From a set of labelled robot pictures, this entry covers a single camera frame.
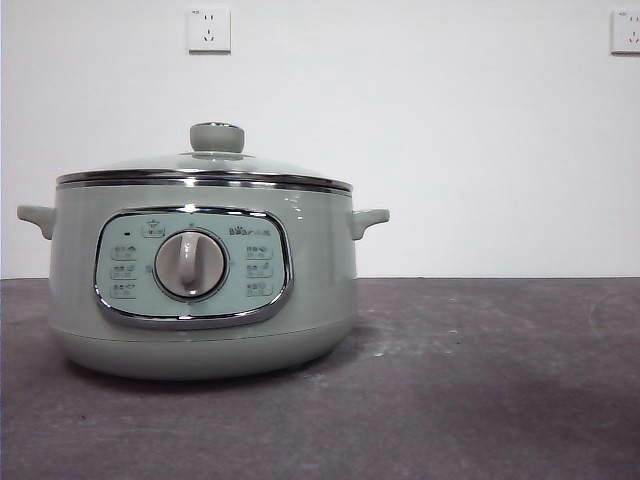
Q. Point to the glass lid with green knob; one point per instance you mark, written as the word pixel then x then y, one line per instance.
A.
pixel 216 137

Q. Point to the pale green electric cooking pot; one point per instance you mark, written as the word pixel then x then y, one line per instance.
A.
pixel 200 350

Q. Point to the white wall socket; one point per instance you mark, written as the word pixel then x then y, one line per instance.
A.
pixel 627 32
pixel 209 30

